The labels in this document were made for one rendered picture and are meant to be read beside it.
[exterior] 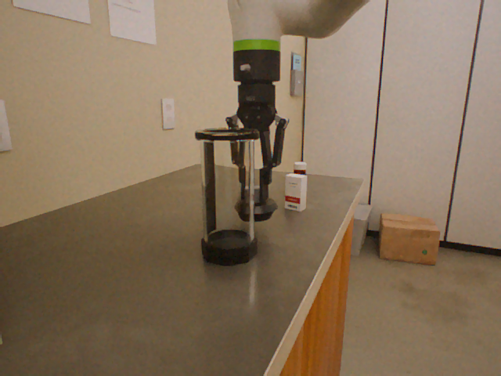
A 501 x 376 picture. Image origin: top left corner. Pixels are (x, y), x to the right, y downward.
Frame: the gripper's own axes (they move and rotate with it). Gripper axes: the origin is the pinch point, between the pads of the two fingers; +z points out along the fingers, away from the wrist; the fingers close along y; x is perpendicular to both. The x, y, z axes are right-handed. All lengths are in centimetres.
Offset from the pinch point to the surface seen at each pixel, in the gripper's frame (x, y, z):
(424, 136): 234, 41, 13
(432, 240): 199, 54, 85
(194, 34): 64, -57, -43
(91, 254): -24.1, -22.6, 10.3
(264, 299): -23.9, 12.0, 10.2
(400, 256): 197, 34, 101
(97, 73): 12, -56, -25
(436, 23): 235, 40, -69
